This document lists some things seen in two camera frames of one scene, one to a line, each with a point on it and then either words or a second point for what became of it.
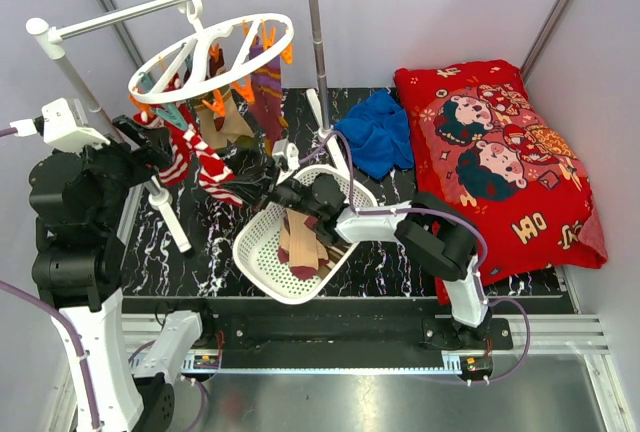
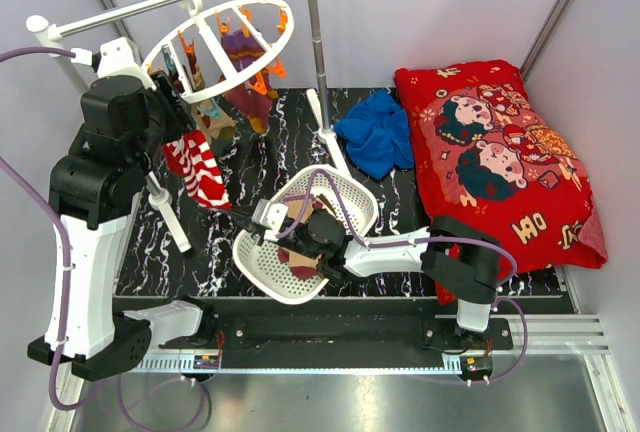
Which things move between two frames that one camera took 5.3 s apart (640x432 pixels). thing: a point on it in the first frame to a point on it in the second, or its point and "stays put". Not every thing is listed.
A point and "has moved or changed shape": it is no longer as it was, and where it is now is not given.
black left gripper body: [132, 163] to [170, 117]
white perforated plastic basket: [256, 248] stays put
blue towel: [379, 131] stays put
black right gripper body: [286, 193] to [292, 239]
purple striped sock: [266, 99] to [245, 52]
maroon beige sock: [299, 246] stays put
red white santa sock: [176, 170] has moved or changed shape
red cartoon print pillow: [496, 176] stays put
